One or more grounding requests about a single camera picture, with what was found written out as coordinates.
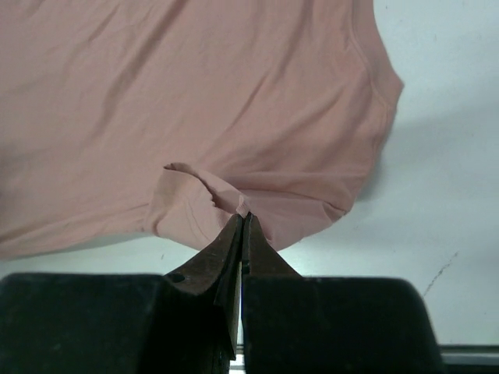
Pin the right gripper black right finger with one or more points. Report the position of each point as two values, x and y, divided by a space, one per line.
297 324

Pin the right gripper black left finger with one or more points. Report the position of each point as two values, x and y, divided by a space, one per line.
185 321

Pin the dusty pink t-shirt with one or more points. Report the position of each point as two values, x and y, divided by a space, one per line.
170 117

